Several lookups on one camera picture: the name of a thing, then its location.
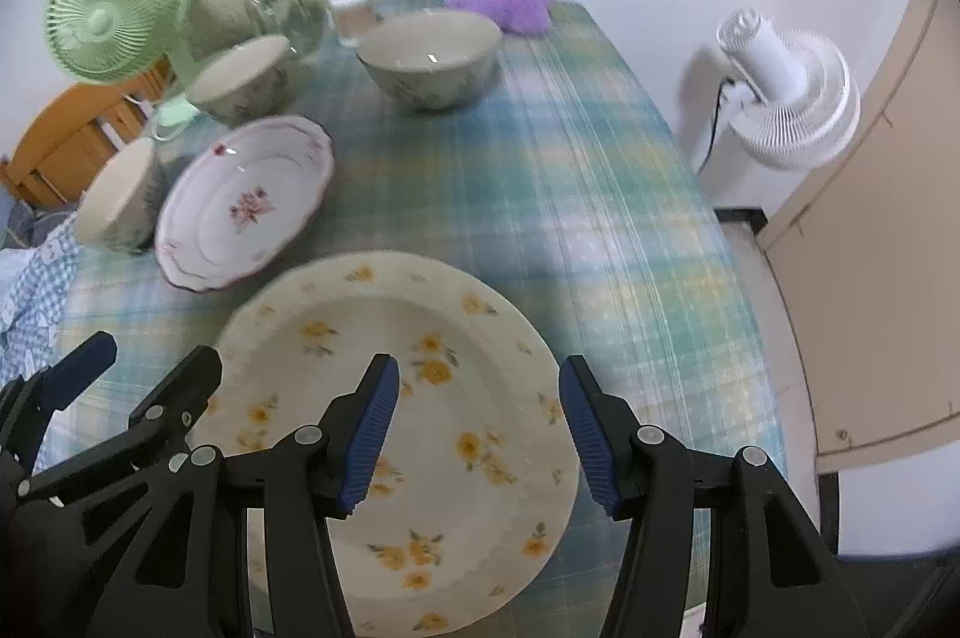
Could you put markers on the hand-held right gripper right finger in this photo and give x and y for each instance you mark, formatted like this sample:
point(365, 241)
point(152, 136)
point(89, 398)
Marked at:
point(592, 439)

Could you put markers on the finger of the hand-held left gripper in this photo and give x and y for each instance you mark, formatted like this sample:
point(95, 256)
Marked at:
point(82, 362)
point(180, 387)

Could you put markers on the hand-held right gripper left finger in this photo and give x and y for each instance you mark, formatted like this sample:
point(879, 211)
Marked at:
point(367, 439)

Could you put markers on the yellow flower plate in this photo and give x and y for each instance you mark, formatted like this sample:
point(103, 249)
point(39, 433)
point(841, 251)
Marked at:
point(450, 323)

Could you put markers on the small floral bowl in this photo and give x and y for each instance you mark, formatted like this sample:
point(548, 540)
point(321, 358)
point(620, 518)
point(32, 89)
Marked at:
point(240, 83)
point(112, 196)

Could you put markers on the pink flower plate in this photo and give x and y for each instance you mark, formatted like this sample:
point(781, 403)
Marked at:
point(247, 211)

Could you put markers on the green-rimmed beige plate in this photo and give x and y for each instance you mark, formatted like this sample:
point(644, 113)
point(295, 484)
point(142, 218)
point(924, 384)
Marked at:
point(427, 76)

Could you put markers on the blue checked blanket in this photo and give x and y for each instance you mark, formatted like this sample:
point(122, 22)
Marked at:
point(37, 293)

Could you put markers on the wooden chair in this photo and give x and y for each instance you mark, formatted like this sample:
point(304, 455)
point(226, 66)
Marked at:
point(60, 136)

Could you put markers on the plaid tablecloth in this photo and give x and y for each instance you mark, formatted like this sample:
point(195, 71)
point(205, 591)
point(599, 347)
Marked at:
point(562, 196)

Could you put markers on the beige door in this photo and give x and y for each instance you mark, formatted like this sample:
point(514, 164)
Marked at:
point(885, 271)

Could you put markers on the green table fan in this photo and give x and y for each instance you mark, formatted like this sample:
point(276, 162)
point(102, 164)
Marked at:
point(112, 8)

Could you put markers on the glass jar with lid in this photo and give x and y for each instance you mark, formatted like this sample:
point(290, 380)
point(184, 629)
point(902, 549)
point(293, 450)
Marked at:
point(285, 16)

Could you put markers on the white floor fan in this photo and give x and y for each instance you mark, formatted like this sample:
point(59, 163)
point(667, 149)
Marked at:
point(787, 106)

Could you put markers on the cotton swab container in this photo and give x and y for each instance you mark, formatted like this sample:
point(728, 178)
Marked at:
point(352, 20)

